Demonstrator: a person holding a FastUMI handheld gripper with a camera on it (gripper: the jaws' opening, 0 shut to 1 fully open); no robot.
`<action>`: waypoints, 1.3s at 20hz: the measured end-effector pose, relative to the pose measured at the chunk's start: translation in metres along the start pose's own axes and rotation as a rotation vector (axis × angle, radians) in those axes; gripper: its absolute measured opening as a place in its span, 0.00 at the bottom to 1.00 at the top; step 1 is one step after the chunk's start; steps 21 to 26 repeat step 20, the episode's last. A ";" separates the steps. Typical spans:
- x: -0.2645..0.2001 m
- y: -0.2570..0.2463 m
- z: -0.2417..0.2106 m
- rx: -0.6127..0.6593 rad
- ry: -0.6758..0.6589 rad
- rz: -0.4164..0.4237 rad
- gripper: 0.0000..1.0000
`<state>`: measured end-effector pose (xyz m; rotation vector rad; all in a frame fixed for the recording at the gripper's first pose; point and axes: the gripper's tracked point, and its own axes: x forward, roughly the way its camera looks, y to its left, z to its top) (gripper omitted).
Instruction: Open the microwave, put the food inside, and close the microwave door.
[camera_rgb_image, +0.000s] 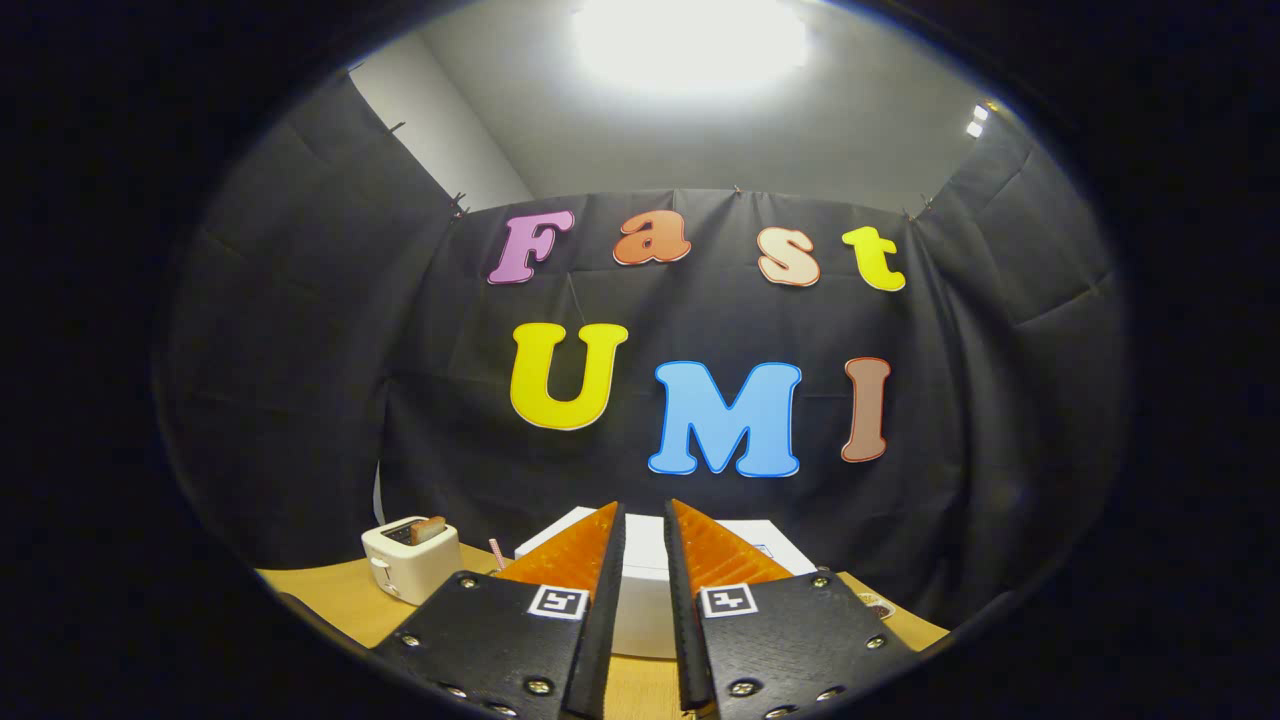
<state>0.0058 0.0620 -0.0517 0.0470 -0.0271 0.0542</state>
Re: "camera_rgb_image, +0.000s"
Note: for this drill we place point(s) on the white toaster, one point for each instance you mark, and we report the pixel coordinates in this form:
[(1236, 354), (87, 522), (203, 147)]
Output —
[(415, 570)]

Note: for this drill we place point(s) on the bright ceiling light panel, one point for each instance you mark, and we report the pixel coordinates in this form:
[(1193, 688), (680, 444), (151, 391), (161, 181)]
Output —
[(690, 45)]

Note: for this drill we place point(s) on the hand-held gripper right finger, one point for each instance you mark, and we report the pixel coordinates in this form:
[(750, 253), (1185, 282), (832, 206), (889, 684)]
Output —
[(685, 620)]

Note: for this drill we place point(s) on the white microwave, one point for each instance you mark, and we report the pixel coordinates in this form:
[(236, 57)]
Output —
[(645, 590)]

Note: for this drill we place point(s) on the small ceiling spotlight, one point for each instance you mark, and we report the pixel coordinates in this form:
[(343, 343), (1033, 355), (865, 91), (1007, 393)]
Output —
[(976, 122)]

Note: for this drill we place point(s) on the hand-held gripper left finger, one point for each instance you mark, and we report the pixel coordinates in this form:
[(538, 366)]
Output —
[(602, 620)]

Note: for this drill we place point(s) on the toast slice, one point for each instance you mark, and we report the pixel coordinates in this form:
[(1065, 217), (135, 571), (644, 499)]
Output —
[(428, 530)]

